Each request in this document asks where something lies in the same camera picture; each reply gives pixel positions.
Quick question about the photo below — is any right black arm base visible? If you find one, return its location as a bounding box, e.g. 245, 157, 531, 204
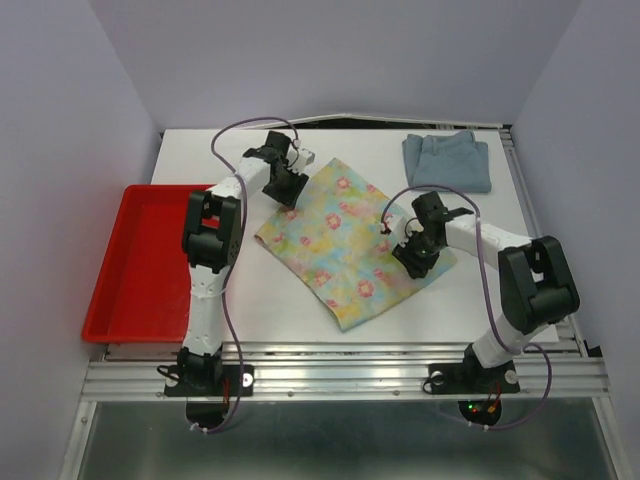
422, 346, 521, 429

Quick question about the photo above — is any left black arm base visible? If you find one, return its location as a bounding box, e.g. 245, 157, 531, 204
156, 347, 255, 434

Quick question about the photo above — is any aluminium frame rail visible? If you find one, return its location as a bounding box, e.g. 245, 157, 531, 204
81, 341, 610, 402

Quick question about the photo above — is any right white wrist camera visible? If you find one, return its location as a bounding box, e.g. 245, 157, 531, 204
380, 213, 408, 245

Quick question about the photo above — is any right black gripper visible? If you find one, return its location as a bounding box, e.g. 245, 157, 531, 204
390, 229, 443, 280

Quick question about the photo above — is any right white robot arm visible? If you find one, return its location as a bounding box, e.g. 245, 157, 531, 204
380, 191, 580, 390

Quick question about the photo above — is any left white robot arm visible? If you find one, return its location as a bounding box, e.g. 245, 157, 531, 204
177, 131, 315, 394

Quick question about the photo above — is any floral pastel skirt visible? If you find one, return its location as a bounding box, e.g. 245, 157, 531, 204
255, 158, 457, 332

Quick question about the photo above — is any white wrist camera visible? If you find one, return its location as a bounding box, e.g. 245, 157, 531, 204
380, 213, 408, 245
287, 148, 316, 173

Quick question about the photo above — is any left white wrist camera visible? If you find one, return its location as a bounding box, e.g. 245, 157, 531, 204
287, 148, 316, 173

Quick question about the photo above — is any blue denim skirt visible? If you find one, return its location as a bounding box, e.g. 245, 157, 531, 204
402, 130, 492, 194

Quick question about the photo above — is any red plastic tray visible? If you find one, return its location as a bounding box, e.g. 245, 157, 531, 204
82, 185, 205, 344

